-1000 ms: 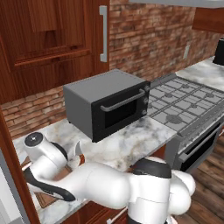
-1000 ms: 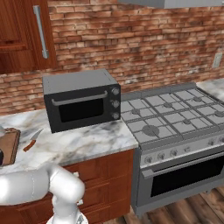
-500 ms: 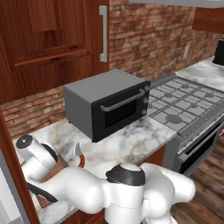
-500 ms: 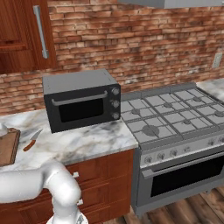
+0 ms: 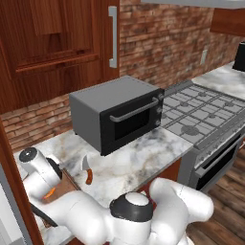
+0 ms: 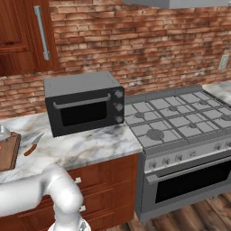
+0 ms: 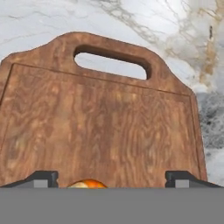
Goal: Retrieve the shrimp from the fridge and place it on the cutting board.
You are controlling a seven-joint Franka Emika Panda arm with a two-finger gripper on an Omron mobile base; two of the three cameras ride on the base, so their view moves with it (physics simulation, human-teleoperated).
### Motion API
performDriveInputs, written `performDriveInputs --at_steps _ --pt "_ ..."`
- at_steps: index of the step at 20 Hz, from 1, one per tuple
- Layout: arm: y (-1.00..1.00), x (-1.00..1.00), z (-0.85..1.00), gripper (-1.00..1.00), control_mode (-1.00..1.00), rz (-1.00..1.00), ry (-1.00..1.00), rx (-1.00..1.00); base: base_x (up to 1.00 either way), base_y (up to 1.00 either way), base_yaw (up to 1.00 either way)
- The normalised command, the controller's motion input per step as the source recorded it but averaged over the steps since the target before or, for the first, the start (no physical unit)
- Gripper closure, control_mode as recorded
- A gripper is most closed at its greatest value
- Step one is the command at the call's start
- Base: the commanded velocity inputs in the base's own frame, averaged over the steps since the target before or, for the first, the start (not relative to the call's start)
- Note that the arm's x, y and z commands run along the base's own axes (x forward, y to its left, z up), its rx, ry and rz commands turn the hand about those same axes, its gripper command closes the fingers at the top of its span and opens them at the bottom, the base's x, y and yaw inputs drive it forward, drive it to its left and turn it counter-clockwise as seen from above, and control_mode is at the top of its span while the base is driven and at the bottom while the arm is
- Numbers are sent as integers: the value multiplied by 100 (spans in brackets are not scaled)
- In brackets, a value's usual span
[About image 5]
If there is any wooden fridge side panel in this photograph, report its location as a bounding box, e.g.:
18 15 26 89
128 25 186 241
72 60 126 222
0 117 45 245

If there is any brown wooden cutting board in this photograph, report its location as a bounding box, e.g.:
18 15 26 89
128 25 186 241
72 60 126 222
31 167 81 230

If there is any dark wooden cupboard door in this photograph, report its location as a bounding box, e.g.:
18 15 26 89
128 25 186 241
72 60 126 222
0 0 121 115

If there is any white wall socket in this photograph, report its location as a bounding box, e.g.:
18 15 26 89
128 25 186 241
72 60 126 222
200 49 209 66

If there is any grey range hood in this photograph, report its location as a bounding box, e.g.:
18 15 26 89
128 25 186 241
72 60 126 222
140 0 245 11

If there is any silver cupboard door handle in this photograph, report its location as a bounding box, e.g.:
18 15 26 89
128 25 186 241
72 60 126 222
107 5 119 69

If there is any small orange food piece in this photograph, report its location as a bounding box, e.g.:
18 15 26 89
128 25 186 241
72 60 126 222
42 188 57 201

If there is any grey toaster oven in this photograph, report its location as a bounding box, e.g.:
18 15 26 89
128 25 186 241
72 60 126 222
68 75 166 157

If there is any wooden wall cupboard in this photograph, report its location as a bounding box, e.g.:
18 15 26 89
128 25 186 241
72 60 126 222
209 7 245 38

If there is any black stove oven door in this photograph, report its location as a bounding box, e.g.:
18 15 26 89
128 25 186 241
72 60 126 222
194 133 245 193

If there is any black countertop appliance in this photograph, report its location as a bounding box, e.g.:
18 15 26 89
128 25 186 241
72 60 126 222
232 40 245 73

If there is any knife with orange handle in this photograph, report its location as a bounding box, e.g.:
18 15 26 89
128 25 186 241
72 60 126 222
81 154 94 186

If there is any black toaster oven door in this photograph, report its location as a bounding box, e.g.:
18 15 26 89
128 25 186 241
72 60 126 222
100 88 166 157

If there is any grey fridge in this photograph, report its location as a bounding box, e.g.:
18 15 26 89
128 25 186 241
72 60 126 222
0 162 33 245

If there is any grey toaster oven handle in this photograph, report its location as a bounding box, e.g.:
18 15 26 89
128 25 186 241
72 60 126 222
109 97 160 123

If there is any steel stove oven handle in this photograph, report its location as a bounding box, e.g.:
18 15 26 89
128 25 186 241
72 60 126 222
194 137 242 178

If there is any steel gas stove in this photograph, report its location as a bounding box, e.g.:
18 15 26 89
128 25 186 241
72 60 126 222
160 79 245 194

